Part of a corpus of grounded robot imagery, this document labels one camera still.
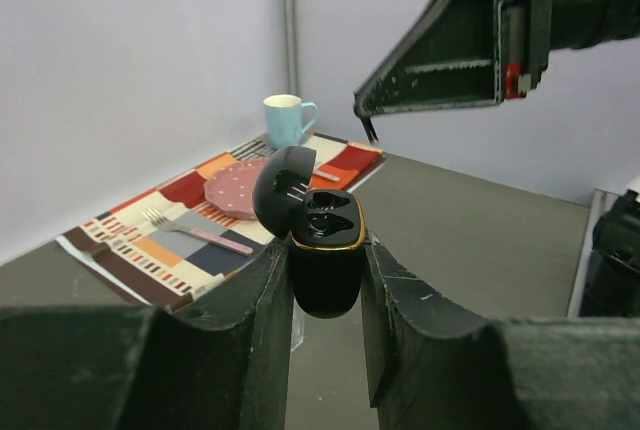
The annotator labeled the glossy black gold-striped earbud case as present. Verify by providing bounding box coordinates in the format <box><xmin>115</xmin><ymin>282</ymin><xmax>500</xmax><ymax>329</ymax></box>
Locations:
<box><xmin>253</xmin><ymin>146</ymin><xmax>366</xmax><ymax>319</ymax></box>

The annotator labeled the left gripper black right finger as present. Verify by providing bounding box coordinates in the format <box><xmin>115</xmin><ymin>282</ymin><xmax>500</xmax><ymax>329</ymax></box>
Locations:
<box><xmin>361</xmin><ymin>235</ymin><xmax>639</xmax><ymax>429</ymax></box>

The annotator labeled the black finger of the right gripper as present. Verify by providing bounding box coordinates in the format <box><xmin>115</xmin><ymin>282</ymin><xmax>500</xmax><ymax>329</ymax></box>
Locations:
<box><xmin>354</xmin><ymin>0</ymin><xmax>505</xmax><ymax>118</ymax></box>

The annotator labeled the pink polka-dot plate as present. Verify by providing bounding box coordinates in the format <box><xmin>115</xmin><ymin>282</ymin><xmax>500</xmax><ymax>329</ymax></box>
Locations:
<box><xmin>203</xmin><ymin>158</ymin><xmax>267</xmax><ymax>220</ymax></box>

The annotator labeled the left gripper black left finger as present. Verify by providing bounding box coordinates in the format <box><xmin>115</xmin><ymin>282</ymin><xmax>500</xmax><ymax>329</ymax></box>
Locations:
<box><xmin>1</xmin><ymin>242</ymin><xmax>293</xmax><ymax>429</ymax></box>

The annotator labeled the pink-handled metal fork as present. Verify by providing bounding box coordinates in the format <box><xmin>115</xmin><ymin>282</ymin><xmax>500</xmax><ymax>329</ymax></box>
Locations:
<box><xmin>142</xmin><ymin>208</ymin><xmax>254</xmax><ymax>255</ymax></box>

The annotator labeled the colourful patchwork placemat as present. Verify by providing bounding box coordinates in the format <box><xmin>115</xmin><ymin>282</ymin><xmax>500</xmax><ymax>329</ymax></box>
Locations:
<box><xmin>54</xmin><ymin>130</ymin><xmax>389</xmax><ymax>312</ymax></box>

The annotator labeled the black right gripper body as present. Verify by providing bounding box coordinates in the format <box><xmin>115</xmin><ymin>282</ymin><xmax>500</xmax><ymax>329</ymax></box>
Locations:
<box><xmin>494</xmin><ymin>0</ymin><xmax>639</xmax><ymax>100</ymax></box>

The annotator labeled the light blue mug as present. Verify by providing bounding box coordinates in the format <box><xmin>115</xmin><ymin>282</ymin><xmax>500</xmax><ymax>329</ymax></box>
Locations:
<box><xmin>263</xmin><ymin>94</ymin><xmax>319</xmax><ymax>149</ymax></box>

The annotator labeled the clear plastic cup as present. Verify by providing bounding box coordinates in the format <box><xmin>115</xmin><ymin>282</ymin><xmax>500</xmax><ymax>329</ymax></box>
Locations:
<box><xmin>290</xmin><ymin>304</ymin><xmax>305</xmax><ymax>353</ymax></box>

